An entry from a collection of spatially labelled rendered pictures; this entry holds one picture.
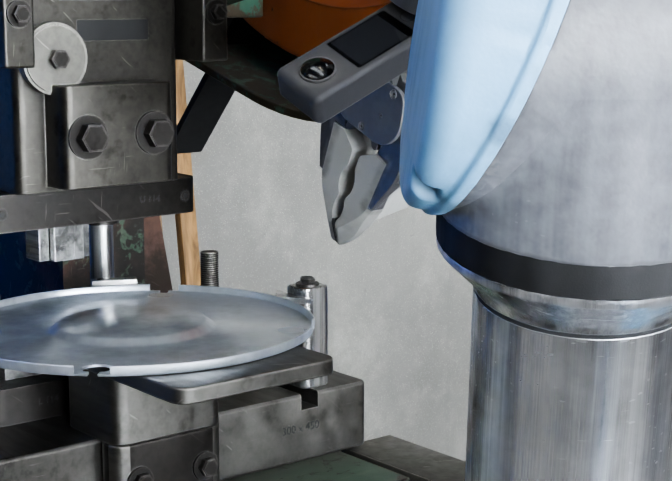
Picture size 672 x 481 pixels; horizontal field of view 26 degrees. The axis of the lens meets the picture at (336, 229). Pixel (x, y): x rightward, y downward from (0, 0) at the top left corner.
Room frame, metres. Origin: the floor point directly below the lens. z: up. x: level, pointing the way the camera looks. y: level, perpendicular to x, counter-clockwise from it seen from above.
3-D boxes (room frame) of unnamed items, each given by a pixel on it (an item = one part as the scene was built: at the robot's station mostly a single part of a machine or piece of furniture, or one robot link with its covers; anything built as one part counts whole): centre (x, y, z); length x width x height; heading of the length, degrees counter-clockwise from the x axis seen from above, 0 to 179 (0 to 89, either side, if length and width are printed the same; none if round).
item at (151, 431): (1.09, 0.13, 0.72); 0.25 x 0.14 x 0.14; 39
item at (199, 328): (1.13, 0.16, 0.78); 0.29 x 0.29 x 0.01
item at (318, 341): (1.24, 0.02, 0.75); 0.03 x 0.03 x 0.10; 39
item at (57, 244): (1.22, 0.24, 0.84); 0.05 x 0.03 x 0.04; 129
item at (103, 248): (1.33, 0.22, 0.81); 0.02 x 0.02 x 0.14
